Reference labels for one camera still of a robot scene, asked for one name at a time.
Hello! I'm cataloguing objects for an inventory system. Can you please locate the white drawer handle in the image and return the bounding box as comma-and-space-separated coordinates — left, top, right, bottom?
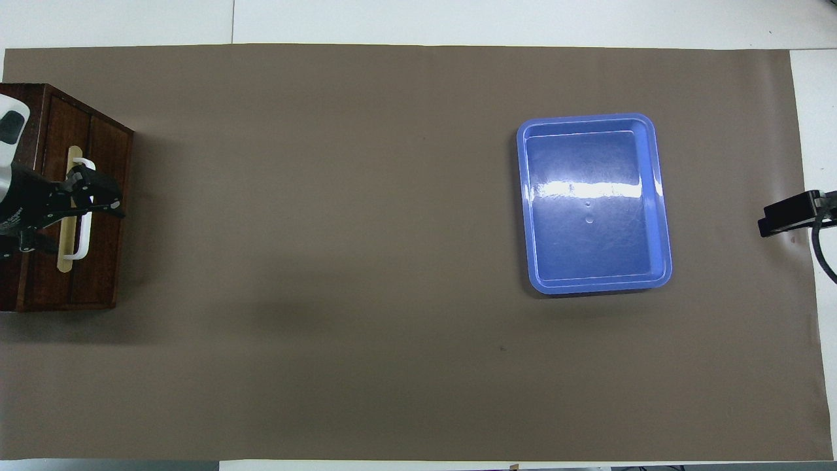
64, 157, 97, 260

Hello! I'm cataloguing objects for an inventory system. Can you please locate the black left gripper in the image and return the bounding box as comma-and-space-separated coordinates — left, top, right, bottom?
0, 164, 127, 256

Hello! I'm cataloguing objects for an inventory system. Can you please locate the wooden drawer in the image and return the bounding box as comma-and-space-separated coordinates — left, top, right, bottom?
25, 90, 92, 308

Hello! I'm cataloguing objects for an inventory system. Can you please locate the blue plastic tray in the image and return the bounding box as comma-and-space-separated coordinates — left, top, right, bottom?
516, 113, 673, 295

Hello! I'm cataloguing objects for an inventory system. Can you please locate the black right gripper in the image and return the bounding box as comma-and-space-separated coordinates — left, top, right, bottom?
758, 189, 837, 238

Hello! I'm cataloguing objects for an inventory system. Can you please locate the dark wooden cabinet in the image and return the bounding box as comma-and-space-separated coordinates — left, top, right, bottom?
0, 82, 135, 312

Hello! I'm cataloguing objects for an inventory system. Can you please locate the brown paper table mat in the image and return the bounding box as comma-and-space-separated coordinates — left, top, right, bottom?
0, 43, 834, 462

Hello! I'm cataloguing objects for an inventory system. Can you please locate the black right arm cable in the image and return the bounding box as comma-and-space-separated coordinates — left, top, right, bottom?
811, 219, 837, 283

